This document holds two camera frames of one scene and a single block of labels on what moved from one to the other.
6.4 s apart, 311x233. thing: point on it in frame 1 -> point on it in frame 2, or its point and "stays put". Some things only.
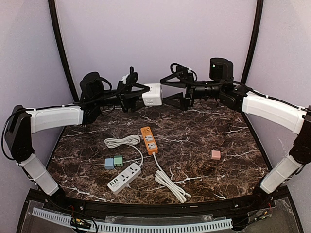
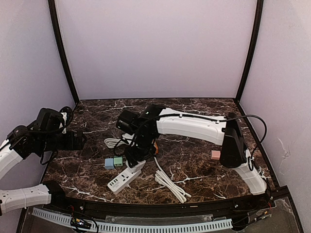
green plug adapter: x=118 y=160 stays put
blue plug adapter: x=109 y=163 stays put
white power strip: x=124 y=178 stays put
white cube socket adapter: x=154 y=97 -> x=138 y=167
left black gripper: x=125 y=97 -> x=73 y=140
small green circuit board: x=77 y=223 stays put
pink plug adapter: x=215 y=155 stays put
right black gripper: x=189 y=91 -> x=135 y=155
